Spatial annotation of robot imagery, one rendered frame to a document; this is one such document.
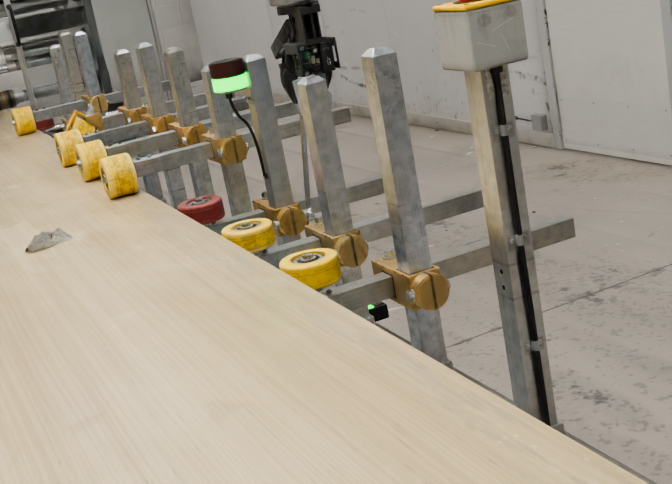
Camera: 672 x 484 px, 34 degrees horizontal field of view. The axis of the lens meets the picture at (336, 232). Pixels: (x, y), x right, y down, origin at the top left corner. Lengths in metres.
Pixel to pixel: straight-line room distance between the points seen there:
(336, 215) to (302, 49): 0.30
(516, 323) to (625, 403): 1.75
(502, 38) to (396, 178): 0.33
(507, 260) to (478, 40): 0.25
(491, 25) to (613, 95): 4.26
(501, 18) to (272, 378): 0.44
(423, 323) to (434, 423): 0.55
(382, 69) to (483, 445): 0.64
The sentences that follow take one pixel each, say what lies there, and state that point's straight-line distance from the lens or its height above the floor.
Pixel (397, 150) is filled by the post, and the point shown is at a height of 1.03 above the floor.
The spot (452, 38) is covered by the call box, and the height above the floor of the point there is 1.19.
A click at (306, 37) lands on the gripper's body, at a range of 1.80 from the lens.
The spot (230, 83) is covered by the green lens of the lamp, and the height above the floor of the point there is 1.10.
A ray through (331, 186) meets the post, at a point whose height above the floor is 0.94.
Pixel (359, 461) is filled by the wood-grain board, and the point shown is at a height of 0.90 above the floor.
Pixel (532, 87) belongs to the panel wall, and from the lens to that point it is 5.91.
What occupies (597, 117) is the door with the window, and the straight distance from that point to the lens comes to 5.53.
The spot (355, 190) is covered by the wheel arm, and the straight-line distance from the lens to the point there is 2.01.
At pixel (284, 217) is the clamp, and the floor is 0.86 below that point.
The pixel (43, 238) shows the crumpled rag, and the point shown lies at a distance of 1.89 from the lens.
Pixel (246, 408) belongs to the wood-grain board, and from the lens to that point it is 1.06.
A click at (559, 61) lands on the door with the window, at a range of 5.69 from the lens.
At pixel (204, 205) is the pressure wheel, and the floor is 0.91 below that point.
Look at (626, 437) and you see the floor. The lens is 2.82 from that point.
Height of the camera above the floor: 1.32
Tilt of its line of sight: 15 degrees down
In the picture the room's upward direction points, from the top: 11 degrees counter-clockwise
